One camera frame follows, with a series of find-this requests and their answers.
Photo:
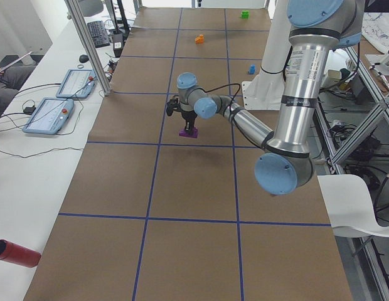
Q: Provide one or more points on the aluminium frame post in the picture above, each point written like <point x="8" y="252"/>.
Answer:
<point x="86" y="40"/>

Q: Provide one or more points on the teach pendant near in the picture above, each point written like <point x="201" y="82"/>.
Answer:
<point x="49" y="116"/>

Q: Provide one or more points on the small blue block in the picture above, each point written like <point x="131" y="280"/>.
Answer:
<point x="251" y="69"/>

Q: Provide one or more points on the purple trapezoid block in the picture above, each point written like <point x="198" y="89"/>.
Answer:
<point x="189" y="133"/>

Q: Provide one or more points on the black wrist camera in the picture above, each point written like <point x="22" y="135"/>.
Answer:
<point x="172" y="106"/>

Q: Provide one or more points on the seated person grey trousers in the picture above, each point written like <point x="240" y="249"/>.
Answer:
<point x="11" y="81"/>

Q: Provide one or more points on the black keyboard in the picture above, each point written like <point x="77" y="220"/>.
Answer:
<point x="98" y="33"/>

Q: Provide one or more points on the orange trapezoid block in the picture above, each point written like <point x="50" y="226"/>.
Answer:
<point x="199" y="39"/>

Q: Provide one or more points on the teach pendant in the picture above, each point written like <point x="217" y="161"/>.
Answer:
<point x="77" y="83"/>
<point x="49" y="116"/>

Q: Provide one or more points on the teach pendant far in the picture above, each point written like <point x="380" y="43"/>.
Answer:
<point x="77" y="83"/>

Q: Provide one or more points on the green block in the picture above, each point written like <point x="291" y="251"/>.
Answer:
<point x="245" y="14"/>

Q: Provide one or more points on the red cylinder tube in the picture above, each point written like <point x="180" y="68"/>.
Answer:
<point x="19" y="255"/>

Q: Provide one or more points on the aluminium frame truss right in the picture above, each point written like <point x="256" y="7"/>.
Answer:
<point x="353" y="128"/>

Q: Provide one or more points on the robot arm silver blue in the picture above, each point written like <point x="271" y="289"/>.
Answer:
<point x="315" y="28"/>

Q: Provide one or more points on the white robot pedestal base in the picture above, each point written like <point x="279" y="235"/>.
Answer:
<point x="265" y="91"/>

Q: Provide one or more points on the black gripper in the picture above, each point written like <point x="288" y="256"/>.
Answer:
<point x="189" y="116"/>

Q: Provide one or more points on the black power adapter box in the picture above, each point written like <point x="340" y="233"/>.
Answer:
<point x="118" y="44"/>

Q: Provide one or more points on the black computer mouse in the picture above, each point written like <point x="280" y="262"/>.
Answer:
<point x="83" y="58"/>

